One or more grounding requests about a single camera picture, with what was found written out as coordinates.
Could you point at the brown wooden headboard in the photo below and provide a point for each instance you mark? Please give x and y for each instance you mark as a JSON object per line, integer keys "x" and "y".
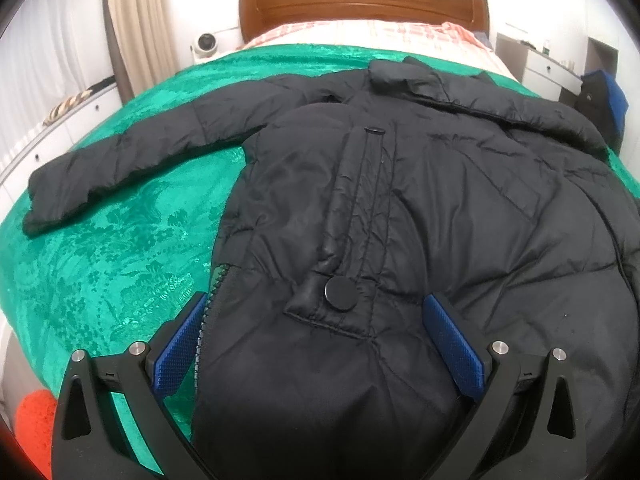
{"x": 350, "y": 0}

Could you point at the green patterned blanket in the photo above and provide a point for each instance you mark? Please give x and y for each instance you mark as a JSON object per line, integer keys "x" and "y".
{"x": 125, "y": 235}

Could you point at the dark clothes with blue lining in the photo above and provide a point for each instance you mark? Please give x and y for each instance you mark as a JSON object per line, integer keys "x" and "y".
{"x": 597, "y": 105}

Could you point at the beige curtain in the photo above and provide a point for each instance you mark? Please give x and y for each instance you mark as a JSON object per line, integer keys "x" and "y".
{"x": 137, "y": 20}

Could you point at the white desk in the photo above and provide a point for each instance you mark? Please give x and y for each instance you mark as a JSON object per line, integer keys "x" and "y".
{"x": 545, "y": 67}

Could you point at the black puffer jacket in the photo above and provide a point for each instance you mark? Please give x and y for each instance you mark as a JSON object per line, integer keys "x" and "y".
{"x": 400, "y": 210}

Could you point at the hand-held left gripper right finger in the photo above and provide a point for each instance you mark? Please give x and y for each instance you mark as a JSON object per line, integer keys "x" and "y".
{"x": 452, "y": 347}

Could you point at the pink striped bed sheet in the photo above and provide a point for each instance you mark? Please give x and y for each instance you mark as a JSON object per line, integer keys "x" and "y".
{"x": 350, "y": 35}

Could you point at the small white fan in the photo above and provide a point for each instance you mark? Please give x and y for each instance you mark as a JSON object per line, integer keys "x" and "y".
{"x": 205, "y": 42}

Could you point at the white sheer curtain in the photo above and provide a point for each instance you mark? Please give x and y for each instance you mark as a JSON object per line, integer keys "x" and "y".
{"x": 55, "y": 35}

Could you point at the white drawer cabinet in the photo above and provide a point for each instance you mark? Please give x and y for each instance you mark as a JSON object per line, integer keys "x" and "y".
{"x": 60, "y": 140}

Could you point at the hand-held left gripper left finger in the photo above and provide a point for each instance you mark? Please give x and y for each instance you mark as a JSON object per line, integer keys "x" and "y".
{"x": 176, "y": 355}

